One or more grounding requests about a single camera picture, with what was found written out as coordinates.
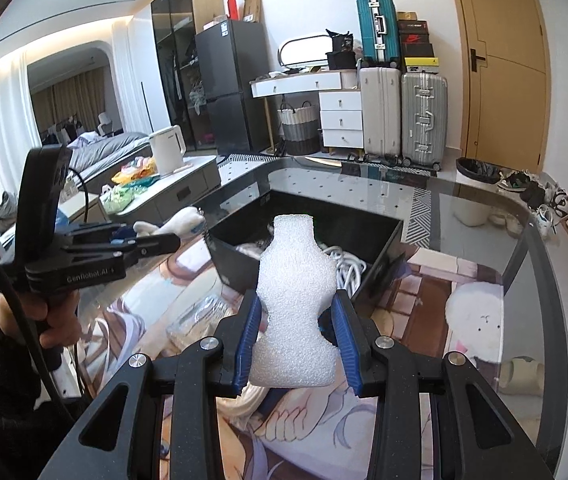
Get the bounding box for white medicine pouch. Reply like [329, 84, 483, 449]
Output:
[166, 295, 229, 351]

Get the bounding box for white cable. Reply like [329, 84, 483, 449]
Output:
[321, 242, 368, 291]

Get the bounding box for white foam piece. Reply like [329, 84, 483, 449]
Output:
[249, 214, 338, 388]

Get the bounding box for white blue plush toy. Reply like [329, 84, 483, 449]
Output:
[133, 206, 206, 240]

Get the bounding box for left hand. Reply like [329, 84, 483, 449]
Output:
[0, 290, 81, 349]

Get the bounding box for black cardboard box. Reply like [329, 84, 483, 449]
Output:
[205, 191, 404, 316]

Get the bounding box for bed with grey blanket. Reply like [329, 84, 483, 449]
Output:
[70, 132, 152, 195]

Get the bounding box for grey side cabinet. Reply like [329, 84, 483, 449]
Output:
[88, 155, 221, 226]

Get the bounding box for white kettle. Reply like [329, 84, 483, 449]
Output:
[148, 125, 186, 176]

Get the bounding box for woven laundry basket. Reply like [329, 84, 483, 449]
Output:
[278, 101, 321, 156]

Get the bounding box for white suitcase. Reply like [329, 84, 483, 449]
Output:
[359, 67, 401, 157]

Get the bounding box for white drawer desk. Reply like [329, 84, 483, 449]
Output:
[250, 70, 363, 152]

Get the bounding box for silver suitcase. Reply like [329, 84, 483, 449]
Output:
[401, 73, 448, 171]

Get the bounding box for black refrigerator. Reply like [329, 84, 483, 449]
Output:
[195, 20, 270, 155]

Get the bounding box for black bag on desk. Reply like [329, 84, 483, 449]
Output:
[326, 30, 356, 70]

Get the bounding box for dark glass wardrobe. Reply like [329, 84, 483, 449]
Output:
[150, 0, 223, 151]

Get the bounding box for oval mirror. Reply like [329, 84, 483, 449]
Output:
[278, 35, 333, 70]

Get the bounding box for stacked shoe boxes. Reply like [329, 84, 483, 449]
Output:
[397, 11, 439, 74]

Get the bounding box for teal suitcase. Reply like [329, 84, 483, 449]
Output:
[356, 0, 402, 70]

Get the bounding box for wooden door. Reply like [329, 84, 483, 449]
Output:
[455, 0, 551, 172]

